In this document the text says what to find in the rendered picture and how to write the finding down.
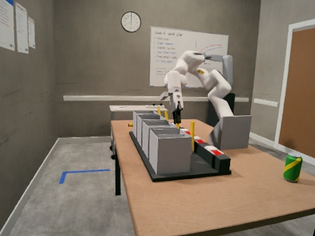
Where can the green and yellow drink can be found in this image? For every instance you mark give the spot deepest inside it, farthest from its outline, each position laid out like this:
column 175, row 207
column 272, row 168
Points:
column 292, row 167

